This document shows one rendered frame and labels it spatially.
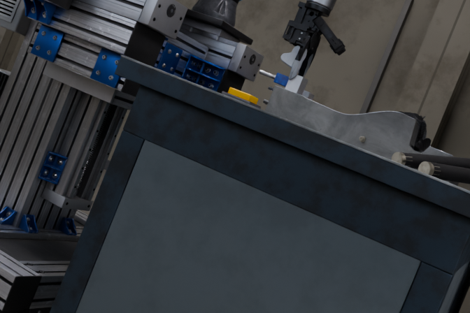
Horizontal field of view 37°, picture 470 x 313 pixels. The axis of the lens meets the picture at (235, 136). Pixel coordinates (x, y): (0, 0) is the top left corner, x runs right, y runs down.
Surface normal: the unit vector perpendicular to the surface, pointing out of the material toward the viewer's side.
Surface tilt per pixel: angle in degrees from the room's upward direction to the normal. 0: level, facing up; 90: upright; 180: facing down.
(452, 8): 90
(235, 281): 90
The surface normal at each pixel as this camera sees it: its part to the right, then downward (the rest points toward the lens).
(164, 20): 0.81, 0.34
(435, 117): -0.44, -0.15
